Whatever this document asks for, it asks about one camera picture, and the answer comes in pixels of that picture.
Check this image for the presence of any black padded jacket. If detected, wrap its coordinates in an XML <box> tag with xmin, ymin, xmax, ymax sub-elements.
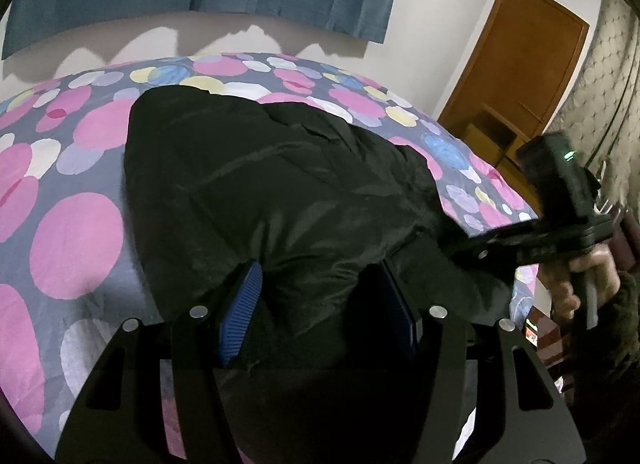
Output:
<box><xmin>122</xmin><ymin>86</ymin><xmax>516</xmax><ymax>464</ymax></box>

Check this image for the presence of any person's right hand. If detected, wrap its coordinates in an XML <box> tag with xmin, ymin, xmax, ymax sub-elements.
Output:
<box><xmin>547</xmin><ymin>247</ymin><xmax>622</xmax><ymax>322</ymax></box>

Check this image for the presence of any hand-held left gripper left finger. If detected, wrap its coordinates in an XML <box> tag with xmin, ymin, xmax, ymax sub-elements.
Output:
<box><xmin>55</xmin><ymin>261</ymin><xmax>264</xmax><ymax>464</ymax></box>

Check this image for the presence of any padded headboard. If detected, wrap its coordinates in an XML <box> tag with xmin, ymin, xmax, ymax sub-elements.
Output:
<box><xmin>545</xmin><ymin>0</ymin><xmax>640</xmax><ymax>227</ymax></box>

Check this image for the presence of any person's right forearm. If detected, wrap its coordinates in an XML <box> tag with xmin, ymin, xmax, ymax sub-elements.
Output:
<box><xmin>567</xmin><ymin>269</ymin><xmax>640</xmax><ymax>464</ymax></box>

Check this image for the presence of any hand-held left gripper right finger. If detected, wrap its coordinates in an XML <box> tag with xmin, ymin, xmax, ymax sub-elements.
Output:
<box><xmin>377</xmin><ymin>261</ymin><xmax>586</xmax><ymax>464</ymax></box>

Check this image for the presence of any dotted bed sheet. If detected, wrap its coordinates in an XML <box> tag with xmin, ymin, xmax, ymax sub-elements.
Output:
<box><xmin>0</xmin><ymin>52</ymin><xmax>542</xmax><ymax>460</ymax></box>

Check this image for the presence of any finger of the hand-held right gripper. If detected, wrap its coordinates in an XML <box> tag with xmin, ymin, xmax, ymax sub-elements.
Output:
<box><xmin>447</xmin><ymin>229</ymin><xmax>526</xmax><ymax>267</ymax></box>

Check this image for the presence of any wooden nightstand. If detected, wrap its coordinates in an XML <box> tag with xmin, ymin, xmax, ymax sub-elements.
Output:
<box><xmin>459</xmin><ymin>103</ymin><xmax>547</xmax><ymax>182</ymax></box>

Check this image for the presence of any wooden door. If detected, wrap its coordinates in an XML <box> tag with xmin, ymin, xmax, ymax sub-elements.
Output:
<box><xmin>436</xmin><ymin>0</ymin><xmax>592</xmax><ymax>145</ymax></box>

